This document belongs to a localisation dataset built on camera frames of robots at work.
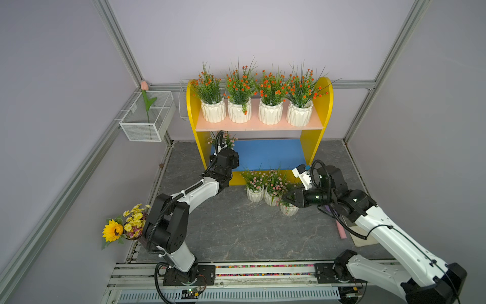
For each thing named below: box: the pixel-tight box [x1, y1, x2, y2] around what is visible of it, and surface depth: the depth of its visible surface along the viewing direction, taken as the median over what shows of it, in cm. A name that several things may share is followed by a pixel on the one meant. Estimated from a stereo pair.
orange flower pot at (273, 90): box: [258, 63, 288, 125], surface depth 67 cm
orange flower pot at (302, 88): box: [285, 60, 343, 128], surface depth 66 cm
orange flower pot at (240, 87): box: [225, 55, 259, 124], surface depth 65 cm
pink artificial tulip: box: [140, 80, 158, 124], surface depth 91 cm
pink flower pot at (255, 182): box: [239, 169, 270, 203], surface depth 86 cm
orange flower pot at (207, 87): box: [191, 62, 227, 124], surface depth 68 cm
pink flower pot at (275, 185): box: [264, 169, 291, 207], surface depth 84 cm
